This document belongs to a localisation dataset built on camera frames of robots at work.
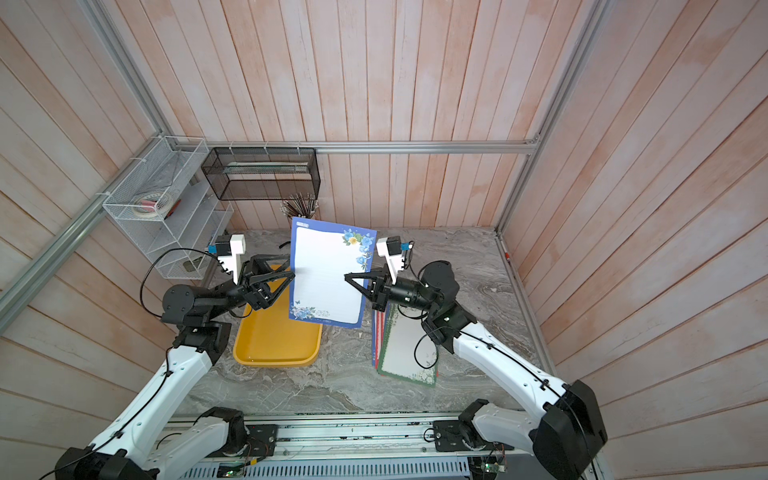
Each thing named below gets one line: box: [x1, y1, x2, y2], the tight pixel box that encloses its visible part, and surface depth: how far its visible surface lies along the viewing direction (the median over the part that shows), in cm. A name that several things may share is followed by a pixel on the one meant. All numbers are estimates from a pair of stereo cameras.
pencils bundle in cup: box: [279, 192, 320, 219], surface depth 113 cm
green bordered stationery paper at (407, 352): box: [378, 303, 438, 387], surface depth 87 cm
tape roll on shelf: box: [132, 191, 172, 218], surface depth 75 cm
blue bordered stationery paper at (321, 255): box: [289, 217, 378, 329], surface depth 61 cm
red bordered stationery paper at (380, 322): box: [375, 311, 385, 370], surface depth 92 cm
